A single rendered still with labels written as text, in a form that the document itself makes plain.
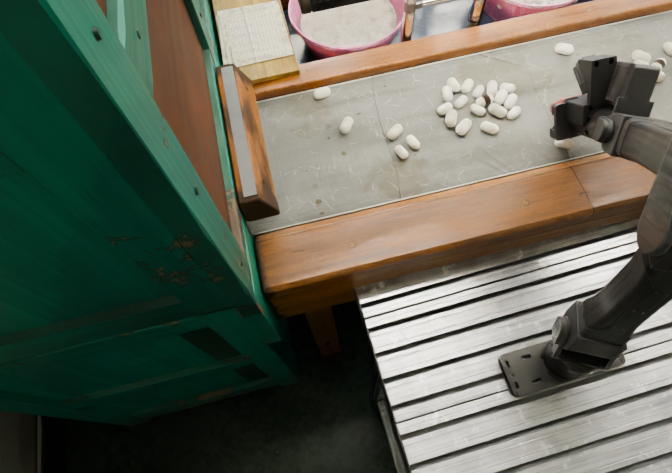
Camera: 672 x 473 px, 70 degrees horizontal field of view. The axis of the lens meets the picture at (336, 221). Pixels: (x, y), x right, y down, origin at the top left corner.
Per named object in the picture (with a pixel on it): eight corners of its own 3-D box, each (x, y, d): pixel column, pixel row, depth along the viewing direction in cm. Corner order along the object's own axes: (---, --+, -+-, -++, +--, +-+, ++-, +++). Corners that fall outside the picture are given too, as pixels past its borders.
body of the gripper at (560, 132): (550, 103, 85) (575, 111, 78) (604, 91, 86) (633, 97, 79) (550, 139, 88) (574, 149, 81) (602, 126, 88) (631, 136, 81)
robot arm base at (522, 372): (509, 347, 75) (528, 393, 72) (626, 312, 77) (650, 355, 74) (496, 356, 82) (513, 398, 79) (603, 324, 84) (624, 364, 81)
